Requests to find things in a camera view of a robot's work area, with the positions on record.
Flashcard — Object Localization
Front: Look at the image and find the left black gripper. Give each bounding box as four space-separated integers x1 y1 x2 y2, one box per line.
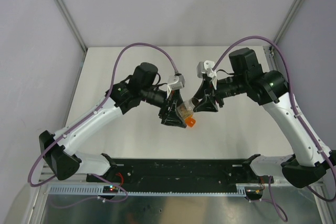
140 86 187 127

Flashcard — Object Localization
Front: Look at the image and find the right aluminium frame post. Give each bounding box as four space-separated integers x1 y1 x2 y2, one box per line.
273 0 305 45

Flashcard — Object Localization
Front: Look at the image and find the grey slotted cable duct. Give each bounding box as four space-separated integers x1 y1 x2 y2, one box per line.
47 184 261 197

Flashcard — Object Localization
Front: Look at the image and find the purple cable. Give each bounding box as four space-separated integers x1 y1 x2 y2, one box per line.
213 35 336 221
28 42 182 187

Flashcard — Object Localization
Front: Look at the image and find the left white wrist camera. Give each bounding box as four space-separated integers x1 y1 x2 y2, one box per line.
166 73 185 97

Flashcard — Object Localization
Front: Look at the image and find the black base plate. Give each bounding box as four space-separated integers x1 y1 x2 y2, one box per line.
102 158 269 192

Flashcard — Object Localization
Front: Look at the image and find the orange pill organizer box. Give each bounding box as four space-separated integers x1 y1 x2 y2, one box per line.
184 115 196 127

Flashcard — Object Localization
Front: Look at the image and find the left aluminium frame post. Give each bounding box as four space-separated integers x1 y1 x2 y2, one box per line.
39 0 88 52

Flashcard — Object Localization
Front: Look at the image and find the aluminium side rail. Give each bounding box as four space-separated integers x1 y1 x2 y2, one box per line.
263 46 323 183

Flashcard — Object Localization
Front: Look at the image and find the aluminium frame post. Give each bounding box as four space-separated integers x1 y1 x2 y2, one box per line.
39 0 88 52
273 0 305 45

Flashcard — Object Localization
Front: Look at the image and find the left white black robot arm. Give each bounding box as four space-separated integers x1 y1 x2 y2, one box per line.
39 62 186 182

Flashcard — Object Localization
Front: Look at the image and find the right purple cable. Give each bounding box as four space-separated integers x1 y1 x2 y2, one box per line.
213 35 336 221

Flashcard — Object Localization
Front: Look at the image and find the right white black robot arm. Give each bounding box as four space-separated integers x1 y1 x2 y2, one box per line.
193 48 335 188

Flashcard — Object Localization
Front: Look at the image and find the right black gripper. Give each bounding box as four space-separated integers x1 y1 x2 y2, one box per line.
193 73 247 112

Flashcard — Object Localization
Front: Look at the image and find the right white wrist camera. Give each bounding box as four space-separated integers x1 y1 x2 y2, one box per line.
196 60 218 90

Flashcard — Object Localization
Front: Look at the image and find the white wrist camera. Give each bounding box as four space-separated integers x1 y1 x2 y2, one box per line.
196 60 218 90
166 73 185 97

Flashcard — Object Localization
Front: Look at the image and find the clear pill bottle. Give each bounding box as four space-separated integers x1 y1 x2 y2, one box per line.
176 99 194 119

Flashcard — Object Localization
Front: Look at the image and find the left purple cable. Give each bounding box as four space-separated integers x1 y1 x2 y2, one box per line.
28 42 182 187

